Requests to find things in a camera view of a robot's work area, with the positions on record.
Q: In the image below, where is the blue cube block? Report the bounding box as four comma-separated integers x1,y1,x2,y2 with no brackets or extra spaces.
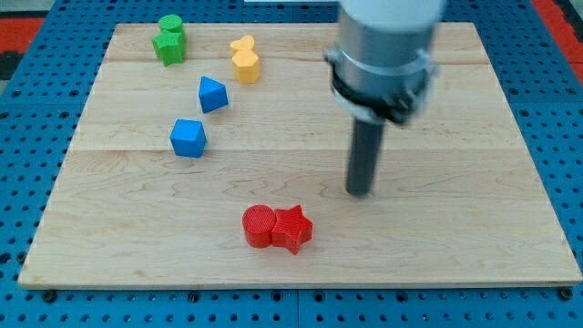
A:
169,118,207,158

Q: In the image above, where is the yellow heart block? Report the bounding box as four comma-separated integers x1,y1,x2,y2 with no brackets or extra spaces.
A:
230,35,255,56

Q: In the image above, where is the green star block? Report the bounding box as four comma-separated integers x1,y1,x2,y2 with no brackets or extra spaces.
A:
152,30,186,67

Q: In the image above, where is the yellow hexagon block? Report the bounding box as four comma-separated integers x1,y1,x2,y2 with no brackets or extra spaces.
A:
231,50,261,84

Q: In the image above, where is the red cylinder block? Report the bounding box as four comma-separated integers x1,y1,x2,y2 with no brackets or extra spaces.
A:
241,204,276,248

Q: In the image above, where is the blue triangle block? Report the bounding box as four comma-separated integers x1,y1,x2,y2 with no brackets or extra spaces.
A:
199,77,229,114

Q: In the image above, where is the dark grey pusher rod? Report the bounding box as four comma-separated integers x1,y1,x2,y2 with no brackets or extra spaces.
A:
345,118,384,197

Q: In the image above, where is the red star block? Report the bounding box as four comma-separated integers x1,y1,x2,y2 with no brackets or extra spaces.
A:
271,205,313,255

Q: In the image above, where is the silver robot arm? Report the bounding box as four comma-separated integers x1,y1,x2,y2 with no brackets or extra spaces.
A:
324,0,446,197

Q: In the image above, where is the green cylinder block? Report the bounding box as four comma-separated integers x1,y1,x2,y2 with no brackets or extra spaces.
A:
158,14,186,44

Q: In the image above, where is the wooden board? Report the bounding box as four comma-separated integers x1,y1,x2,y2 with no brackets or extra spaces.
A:
19,23,582,290

